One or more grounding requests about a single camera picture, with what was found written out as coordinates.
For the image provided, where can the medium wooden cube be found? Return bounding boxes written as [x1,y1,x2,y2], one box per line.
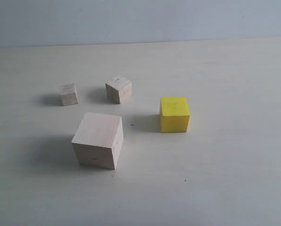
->
[105,75,132,104]

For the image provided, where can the yellow cube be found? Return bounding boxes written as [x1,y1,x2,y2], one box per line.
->
[160,97,190,133]

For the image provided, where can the large wooden cube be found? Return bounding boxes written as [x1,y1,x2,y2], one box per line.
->
[72,113,123,170]

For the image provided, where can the small wooden cube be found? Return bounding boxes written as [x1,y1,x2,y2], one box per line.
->
[59,83,79,106]

